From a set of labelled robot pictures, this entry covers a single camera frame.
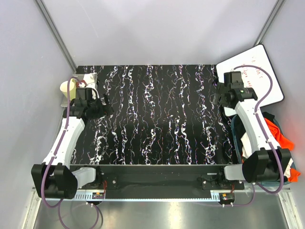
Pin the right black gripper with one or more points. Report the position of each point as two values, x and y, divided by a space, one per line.
220 90

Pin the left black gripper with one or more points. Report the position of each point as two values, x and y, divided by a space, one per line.
105 109

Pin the orange t shirt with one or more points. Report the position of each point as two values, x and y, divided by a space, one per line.
294 175
279 137

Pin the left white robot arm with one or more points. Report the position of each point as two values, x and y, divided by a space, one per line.
53 178

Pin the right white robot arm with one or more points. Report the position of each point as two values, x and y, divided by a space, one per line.
268 160

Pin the teal laundry basket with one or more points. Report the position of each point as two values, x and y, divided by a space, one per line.
238 131

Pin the dark red cube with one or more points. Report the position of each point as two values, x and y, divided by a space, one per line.
81 84

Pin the grey booklet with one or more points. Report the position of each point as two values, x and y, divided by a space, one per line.
91 80

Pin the cream yellow mug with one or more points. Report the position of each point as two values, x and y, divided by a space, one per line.
68 87

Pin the white whiteboard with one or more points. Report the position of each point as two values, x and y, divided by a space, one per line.
252 64

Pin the black t shirt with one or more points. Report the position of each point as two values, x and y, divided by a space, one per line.
269 117

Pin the white t shirt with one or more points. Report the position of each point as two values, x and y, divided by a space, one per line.
246 146

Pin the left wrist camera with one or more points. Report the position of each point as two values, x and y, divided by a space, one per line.
84 93

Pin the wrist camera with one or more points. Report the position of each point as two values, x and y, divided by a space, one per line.
84 93
233 80

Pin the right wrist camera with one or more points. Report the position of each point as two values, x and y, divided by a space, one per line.
233 80

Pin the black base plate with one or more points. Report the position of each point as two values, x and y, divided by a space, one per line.
162 182

